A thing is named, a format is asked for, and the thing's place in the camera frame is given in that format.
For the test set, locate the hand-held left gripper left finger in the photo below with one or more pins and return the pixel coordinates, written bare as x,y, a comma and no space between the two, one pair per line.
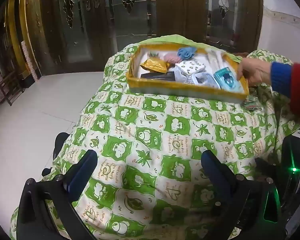
83,165

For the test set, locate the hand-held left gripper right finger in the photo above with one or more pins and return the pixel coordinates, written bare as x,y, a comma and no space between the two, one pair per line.
212,165

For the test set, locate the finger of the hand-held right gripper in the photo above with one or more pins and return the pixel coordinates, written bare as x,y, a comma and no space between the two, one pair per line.
267,168

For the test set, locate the yellow foam box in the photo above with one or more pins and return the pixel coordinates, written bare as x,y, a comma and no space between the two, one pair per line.
190,92

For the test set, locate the white desiccant packet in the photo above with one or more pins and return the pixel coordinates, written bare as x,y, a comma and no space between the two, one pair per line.
205,80

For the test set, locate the teal wet wipe pack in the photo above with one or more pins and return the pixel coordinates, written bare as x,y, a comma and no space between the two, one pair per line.
227,78

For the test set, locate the small white printed packet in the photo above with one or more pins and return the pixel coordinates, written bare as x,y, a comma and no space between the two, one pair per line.
186,76

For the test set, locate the lemon print tissue pack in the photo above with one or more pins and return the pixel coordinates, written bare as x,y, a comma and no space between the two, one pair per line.
191,66

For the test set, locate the person's right forearm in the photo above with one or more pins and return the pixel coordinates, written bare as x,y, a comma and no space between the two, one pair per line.
293,85

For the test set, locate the person's right hand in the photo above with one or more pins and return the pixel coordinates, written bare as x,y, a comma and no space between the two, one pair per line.
256,71

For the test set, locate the bag of coloured sticks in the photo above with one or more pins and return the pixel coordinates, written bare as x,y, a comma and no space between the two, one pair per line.
252,105

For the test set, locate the green printed quilt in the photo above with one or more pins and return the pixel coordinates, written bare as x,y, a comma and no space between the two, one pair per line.
150,140

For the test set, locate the black flat packet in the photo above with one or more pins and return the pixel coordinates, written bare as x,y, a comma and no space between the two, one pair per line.
155,76

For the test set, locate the blue cloth toy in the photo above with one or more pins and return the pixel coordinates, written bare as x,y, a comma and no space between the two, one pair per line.
187,53

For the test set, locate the gold snack packet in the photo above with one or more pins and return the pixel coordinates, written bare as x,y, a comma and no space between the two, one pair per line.
153,65

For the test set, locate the wooden glass-door cabinet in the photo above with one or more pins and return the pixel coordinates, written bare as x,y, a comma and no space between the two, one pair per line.
102,22

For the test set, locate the wooden glass door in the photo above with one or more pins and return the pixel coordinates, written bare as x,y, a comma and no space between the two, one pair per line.
225,12

